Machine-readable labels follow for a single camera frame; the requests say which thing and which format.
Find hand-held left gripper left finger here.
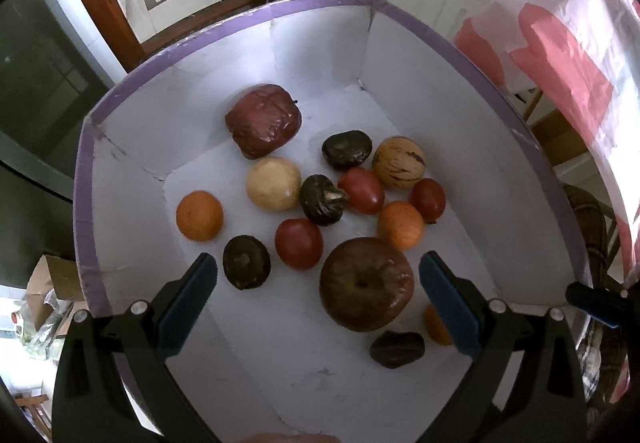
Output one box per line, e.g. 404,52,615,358
51,252,219,443

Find white foam box purple rim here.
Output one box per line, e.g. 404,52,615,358
72,0,593,443

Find small orange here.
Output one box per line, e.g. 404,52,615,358
176,190,224,242
423,304,453,347

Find pale yellow pepino melon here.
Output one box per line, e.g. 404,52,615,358
245,156,303,213

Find plastic-wrapped red apple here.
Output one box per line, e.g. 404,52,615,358
224,84,303,160

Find red white checkered tablecloth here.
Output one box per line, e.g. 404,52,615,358
452,0,640,284

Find dark red apple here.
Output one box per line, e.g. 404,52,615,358
319,237,416,333

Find dark glass panel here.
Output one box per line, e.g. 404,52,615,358
0,0,123,206

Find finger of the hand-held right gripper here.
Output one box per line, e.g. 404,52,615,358
565,280,640,330

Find striped yellow pepino melon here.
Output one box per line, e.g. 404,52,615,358
371,136,426,189

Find cardboard box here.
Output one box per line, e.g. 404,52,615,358
25,254,87,316

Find large orange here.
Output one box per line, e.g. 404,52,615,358
376,201,425,251

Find large red tomato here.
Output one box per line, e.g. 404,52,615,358
274,218,324,271

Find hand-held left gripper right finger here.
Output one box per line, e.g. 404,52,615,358
417,250,588,443

